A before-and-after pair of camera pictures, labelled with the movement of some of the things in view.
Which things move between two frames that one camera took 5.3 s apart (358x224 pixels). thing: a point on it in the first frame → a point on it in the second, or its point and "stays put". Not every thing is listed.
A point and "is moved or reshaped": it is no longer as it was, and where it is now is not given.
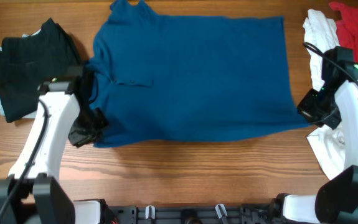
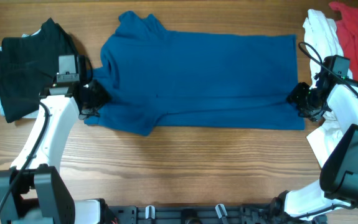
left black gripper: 103,124 → 102,94
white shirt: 320,35 stays put
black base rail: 238,214 stays put
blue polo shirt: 162,76 is moved or reshaped
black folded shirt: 23,64 stays put
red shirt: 354,33 stays put
